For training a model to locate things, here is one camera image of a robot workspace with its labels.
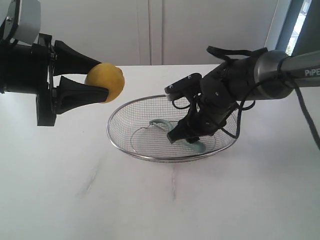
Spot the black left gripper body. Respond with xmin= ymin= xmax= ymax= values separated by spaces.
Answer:
xmin=0 ymin=33 xmax=57 ymax=126

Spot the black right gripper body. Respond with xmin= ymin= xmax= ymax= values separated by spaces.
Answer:
xmin=187 ymin=73 xmax=236 ymax=135

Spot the teal handled peeler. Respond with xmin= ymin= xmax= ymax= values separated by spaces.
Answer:
xmin=149 ymin=119 xmax=206 ymax=153

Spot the yellow lemon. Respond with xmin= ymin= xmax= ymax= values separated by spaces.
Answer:
xmin=84 ymin=63 xmax=125 ymax=103

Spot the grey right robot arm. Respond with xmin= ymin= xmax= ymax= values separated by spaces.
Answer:
xmin=164 ymin=47 xmax=320 ymax=143

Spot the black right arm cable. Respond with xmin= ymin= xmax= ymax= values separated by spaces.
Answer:
xmin=172 ymin=45 xmax=320 ymax=148

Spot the steel wire mesh basket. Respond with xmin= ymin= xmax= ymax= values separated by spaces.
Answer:
xmin=106 ymin=94 xmax=237 ymax=163

